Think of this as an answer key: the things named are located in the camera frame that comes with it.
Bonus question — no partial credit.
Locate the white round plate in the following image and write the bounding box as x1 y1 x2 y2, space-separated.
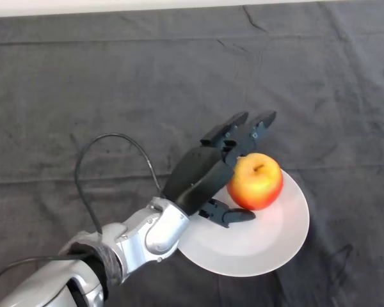
177 168 310 278

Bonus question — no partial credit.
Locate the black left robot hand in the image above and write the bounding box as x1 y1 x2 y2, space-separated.
162 110 278 230

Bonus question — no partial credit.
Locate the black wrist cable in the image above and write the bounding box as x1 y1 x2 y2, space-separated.
0 134 166 288

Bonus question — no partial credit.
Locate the black cloth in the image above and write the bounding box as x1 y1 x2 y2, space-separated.
0 1 384 307

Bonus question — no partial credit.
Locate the red yellow apple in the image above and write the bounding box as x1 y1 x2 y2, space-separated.
227 152 284 211

